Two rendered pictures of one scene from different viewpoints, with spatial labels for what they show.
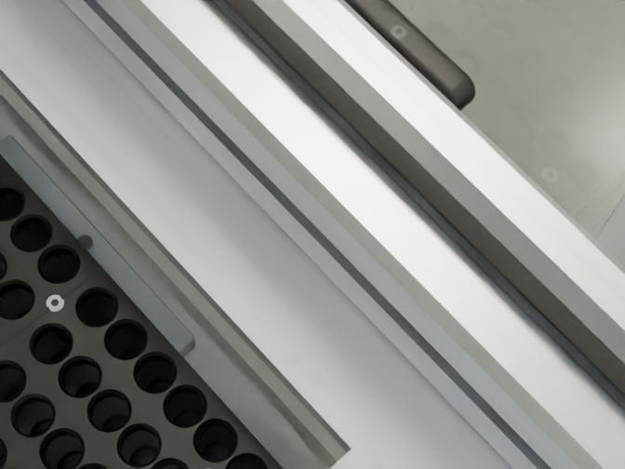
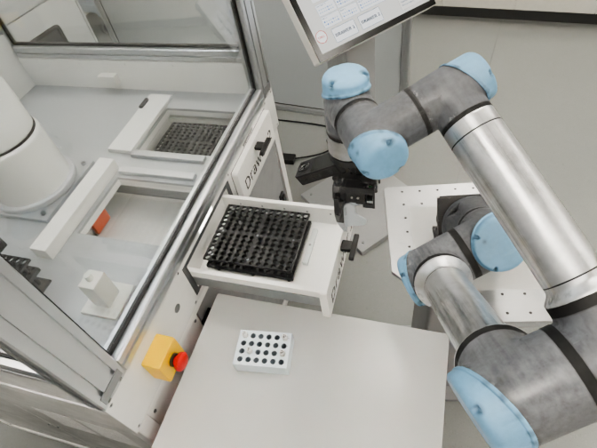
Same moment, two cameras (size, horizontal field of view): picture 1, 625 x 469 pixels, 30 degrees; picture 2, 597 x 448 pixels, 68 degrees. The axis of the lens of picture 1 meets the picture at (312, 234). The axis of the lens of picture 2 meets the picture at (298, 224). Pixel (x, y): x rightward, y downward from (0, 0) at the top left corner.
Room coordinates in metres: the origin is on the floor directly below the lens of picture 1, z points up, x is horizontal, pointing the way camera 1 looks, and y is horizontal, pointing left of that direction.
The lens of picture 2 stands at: (0.00, -1.02, 1.73)
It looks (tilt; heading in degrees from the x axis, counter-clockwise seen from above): 49 degrees down; 75
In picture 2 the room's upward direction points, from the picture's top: 12 degrees counter-clockwise
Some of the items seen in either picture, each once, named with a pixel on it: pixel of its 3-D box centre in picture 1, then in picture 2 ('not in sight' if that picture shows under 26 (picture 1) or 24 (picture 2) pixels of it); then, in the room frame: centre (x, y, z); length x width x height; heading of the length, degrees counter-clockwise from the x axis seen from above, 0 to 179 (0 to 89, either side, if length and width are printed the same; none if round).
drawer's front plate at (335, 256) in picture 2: not in sight; (338, 252); (0.24, -0.44, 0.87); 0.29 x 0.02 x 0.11; 50
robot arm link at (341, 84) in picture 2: not in sight; (347, 103); (0.27, -0.47, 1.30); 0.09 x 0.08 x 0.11; 82
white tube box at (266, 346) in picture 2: not in sight; (264, 351); (-0.01, -0.54, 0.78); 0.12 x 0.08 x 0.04; 148
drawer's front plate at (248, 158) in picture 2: not in sight; (255, 154); (0.19, 0.01, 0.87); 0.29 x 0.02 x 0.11; 50
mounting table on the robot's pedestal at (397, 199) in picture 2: not in sight; (473, 257); (0.59, -0.52, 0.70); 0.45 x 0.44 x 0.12; 153
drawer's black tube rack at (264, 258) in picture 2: not in sight; (259, 243); (0.08, -0.31, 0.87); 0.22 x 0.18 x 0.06; 140
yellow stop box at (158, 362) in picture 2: not in sight; (164, 357); (-0.21, -0.50, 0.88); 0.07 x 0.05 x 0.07; 50
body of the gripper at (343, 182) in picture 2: not in sight; (354, 173); (0.28, -0.47, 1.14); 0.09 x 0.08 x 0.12; 140
